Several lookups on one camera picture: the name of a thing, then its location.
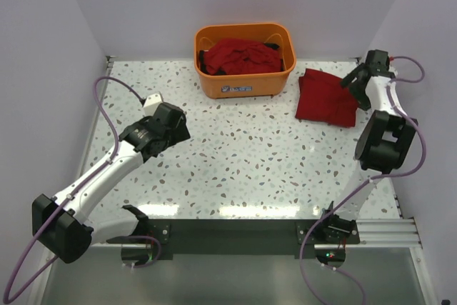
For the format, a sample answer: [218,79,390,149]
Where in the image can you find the dark red t shirt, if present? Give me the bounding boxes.
[295,69,358,128]

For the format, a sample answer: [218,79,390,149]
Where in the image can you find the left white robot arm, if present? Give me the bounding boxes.
[31,102,190,264]

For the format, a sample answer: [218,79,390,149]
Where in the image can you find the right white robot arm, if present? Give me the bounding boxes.
[313,49,418,244]

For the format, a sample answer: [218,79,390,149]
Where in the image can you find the red t shirts in basket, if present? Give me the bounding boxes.
[198,38,283,76]

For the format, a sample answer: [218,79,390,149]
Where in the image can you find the orange plastic basket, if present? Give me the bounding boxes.
[194,23,296,99]

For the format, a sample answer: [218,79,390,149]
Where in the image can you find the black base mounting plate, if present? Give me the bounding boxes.
[106,218,360,262]

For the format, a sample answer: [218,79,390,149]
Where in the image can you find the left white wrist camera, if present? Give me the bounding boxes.
[142,92,164,116]

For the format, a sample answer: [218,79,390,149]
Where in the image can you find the aluminium frame rail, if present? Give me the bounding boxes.
[44,217,423,249]

